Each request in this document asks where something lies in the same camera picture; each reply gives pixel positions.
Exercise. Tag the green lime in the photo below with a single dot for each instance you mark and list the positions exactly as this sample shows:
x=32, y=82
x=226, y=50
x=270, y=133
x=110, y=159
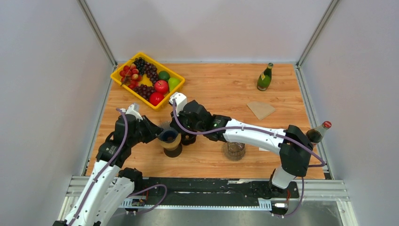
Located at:
x=163, y=75

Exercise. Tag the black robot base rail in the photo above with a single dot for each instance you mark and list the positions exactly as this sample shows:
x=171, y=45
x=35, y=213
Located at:
x=213, y=193

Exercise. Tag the green pear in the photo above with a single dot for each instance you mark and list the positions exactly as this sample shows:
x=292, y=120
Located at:
x=173, y=83

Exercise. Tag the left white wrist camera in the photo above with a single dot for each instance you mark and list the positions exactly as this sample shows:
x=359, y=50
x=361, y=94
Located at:
x=133, y=109

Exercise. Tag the red tomato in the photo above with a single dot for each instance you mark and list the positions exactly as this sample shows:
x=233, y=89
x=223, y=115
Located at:
x=155, y=98

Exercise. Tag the dark purple grape bunch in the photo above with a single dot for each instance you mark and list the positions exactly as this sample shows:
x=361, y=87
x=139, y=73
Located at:
x=147, y=69

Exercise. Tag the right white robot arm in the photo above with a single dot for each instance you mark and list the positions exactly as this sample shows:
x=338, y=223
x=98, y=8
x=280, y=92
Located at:
x=290, y=144

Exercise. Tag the amber glass dripper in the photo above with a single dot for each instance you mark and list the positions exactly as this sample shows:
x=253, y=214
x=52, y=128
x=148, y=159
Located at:
x=188, y=139

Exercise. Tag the brown paper coffee filter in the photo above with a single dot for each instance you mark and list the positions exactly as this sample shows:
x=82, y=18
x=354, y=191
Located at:
x=260, y=109

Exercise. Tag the blue ribbed glass dripper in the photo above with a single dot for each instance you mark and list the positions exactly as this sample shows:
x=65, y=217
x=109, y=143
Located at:
x=169, y=134

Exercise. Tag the cola bottle red cap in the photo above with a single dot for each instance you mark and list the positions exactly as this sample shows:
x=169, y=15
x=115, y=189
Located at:
x=316, y=134

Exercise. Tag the small dark grape bunch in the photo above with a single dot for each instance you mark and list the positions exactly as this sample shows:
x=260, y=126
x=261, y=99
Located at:
x=144, y=91

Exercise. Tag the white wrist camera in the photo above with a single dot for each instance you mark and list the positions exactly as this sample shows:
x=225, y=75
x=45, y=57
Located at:
x=178, y=100
x=133, y=109

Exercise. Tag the red apple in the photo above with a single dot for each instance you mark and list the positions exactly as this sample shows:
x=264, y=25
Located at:
x=161, y=86

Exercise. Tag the clear ribbed glass pitcher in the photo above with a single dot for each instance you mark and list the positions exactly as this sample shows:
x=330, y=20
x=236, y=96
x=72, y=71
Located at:
x=234, y=151

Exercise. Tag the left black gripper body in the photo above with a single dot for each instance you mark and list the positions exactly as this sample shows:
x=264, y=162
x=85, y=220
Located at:
x=136, y=138

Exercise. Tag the green glass bottle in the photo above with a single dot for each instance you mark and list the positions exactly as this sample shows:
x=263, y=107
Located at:
x=265, y=78

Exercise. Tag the brown coffee server pot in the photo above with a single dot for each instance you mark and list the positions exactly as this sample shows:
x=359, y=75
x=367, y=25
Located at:
x=173, y=153

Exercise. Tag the wooden ring dripper holder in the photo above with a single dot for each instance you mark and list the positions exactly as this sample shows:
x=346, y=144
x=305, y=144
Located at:
x=171, y=145

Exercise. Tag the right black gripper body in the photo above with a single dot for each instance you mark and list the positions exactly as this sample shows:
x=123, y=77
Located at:
x=186, y=123

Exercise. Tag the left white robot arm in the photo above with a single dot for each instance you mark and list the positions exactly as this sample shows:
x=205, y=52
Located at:
x=110, y=184

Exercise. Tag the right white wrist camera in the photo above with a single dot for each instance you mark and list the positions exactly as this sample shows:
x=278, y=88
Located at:
x=178, y=100

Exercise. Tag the white paper coffee filter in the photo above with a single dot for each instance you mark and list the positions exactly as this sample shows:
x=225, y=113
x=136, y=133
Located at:
x=262, y=149

